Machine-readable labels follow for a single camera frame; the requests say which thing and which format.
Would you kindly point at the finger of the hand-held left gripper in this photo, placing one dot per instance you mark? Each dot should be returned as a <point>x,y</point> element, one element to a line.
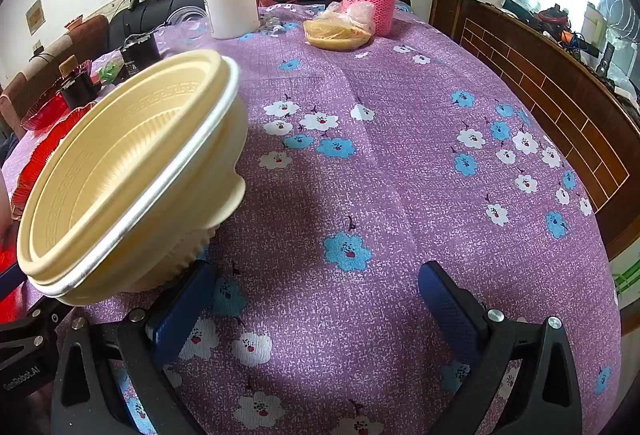
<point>35,325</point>

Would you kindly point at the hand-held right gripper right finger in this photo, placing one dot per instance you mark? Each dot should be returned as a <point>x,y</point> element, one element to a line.
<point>450,310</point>

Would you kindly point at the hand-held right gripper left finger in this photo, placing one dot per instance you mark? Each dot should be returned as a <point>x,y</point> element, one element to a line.
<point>182,310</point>

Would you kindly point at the cream plastic bowl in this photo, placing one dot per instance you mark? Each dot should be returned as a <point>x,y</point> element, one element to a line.
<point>115,155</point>
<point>200,195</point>

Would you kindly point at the red scalloped plate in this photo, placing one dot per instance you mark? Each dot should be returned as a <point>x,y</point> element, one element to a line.
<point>35,160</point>

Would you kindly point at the white plastic bowl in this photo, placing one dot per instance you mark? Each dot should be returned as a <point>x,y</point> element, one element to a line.
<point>233,77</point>

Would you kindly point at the purple floral tablecloth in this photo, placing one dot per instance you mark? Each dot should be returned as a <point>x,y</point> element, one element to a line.
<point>350,165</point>

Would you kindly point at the green and white rack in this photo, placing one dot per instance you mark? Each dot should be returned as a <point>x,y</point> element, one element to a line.
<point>627,282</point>

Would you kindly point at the red plastic bowl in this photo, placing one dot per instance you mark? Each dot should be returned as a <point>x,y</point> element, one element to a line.
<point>42,115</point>

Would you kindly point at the dark glass bottle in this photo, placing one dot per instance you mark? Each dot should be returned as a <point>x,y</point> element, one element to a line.
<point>77,90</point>

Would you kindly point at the green wrapper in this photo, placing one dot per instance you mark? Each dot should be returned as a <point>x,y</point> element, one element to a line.
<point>111,71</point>

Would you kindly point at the brown sofa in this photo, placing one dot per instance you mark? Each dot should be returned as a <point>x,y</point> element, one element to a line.
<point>30,75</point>

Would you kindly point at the black jar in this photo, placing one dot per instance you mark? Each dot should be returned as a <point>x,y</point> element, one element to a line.
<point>140,57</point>

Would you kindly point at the clear plastic container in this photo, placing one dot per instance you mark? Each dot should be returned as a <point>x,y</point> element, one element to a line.
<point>187,22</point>

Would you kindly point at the cream dish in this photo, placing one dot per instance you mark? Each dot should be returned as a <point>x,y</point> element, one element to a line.
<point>330,40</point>

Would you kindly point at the red and black tool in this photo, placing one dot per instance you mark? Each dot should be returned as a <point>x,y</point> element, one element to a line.
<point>552,16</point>

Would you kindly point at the clear plastic bag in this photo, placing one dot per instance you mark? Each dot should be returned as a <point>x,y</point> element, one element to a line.
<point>357,12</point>

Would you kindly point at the white plastic jug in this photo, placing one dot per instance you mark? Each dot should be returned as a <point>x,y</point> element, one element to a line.
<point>594,25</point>

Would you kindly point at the red plastic bag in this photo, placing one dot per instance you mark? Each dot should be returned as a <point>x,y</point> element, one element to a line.
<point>267,2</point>

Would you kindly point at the wall socket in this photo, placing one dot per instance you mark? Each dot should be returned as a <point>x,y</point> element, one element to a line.
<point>36,47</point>

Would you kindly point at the small wall plaque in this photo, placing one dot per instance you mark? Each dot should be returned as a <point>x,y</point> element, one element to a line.
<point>35,15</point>

